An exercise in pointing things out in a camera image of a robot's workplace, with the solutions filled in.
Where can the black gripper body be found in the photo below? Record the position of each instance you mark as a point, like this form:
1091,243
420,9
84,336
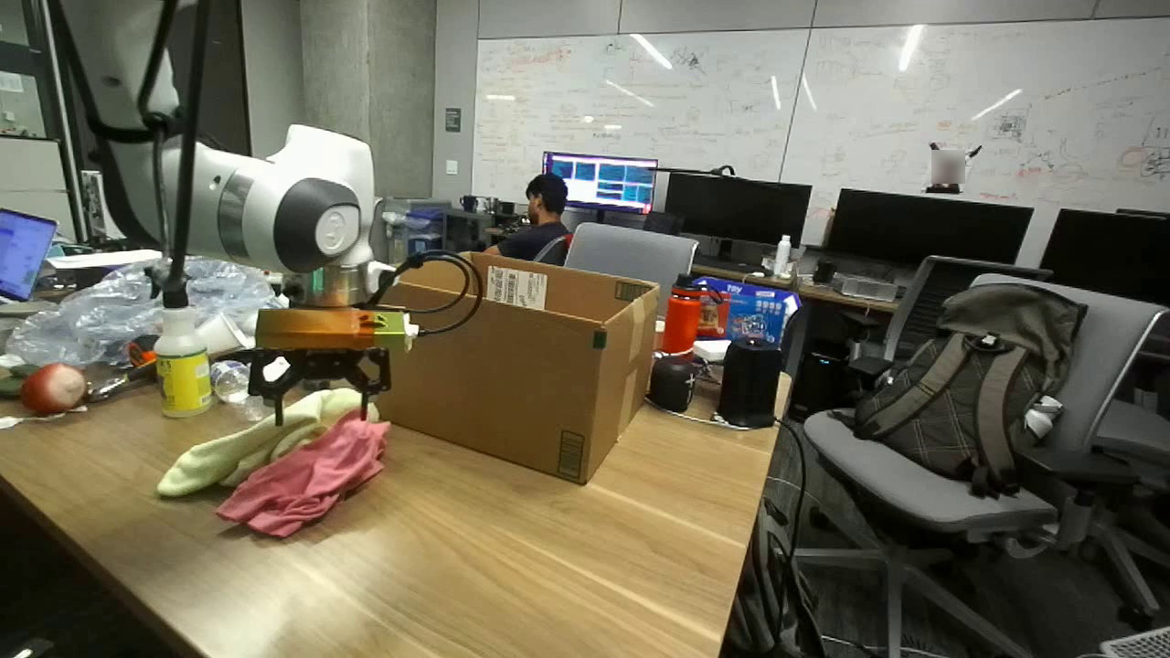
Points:
325,370

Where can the pink cloth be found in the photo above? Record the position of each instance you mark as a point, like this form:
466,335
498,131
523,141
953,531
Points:
305,481

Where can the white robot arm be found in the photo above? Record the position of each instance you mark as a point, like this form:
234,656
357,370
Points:
267,204

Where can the cardboard box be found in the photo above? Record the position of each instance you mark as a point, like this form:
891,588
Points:
523,376

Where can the small black box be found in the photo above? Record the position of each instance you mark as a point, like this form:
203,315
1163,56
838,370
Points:
671,386

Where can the pale green towel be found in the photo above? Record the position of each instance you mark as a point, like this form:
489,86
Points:
231,454

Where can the yellow spray bottle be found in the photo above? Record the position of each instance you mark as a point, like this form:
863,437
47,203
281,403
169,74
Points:
186,376

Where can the clear plastic bag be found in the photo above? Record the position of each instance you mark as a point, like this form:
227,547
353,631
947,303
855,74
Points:
84,324

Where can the red apple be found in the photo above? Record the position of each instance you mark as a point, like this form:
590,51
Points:
52,388

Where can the seated person dark shirt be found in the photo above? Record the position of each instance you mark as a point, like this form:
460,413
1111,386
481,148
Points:
535,223

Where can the grey padded office chair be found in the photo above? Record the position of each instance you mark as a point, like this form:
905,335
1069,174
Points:
626,252

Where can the open laptop blue screen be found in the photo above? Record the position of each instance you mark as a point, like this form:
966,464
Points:
25,251

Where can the red bottle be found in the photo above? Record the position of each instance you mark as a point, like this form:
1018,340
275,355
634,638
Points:
682,324

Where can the lit computer monitor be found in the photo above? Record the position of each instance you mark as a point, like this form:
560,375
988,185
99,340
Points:
609,179

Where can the black cylindrical speaker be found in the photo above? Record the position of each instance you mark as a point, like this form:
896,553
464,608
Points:
747,381

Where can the blue printed carton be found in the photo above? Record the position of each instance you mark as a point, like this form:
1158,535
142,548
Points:
750,310

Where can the dark computer monitor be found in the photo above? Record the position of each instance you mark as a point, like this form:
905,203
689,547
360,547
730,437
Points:
735,204
928,223
1111,251

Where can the small white bottle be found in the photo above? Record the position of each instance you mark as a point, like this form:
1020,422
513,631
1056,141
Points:
783,256

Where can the grey mesh office chair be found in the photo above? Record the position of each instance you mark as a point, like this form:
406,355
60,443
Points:
928,486

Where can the olive grey backpack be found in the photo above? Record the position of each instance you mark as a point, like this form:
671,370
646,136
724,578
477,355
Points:
962,388

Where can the llama plush toy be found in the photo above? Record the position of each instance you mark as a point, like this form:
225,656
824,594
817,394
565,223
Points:
953,170

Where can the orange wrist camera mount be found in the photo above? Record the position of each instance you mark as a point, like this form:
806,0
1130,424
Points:
325,329

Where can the wall switch plate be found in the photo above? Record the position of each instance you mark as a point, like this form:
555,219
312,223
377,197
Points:
453,117

